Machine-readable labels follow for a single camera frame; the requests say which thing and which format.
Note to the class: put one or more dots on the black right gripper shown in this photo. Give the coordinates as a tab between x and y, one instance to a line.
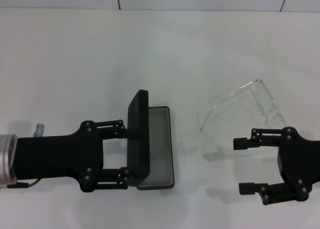
300	161

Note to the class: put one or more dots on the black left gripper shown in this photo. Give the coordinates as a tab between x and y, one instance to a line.
57	159

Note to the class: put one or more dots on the black glasses case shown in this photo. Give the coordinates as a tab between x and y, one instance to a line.
138	139

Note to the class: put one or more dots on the clear transparent glasses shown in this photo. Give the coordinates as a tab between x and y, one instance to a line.
263	99

